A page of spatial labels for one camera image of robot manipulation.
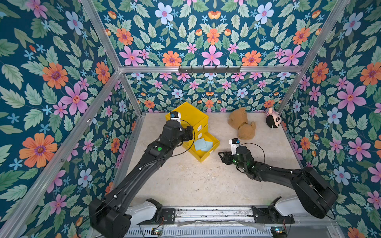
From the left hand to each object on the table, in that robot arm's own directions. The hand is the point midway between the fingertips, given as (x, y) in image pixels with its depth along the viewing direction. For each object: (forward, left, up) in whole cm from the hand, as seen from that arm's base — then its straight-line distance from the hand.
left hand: (187, 127), depth 75 cm
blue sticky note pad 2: (+4, -12, -27) cm, 30 cm away
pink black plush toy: (+19, -60, -19) cm, 65 cm away
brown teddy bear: (+18, -34, -19) cm, 43 cm away
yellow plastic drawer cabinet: (+15, -1, -7) cm, 16 cm away
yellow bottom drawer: (-3, -5, -25) cm, 26 cm away
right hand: (-5, -19, -20) cm, 28 cm away
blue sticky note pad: (+5, -6, -25) cm, 26 cm away
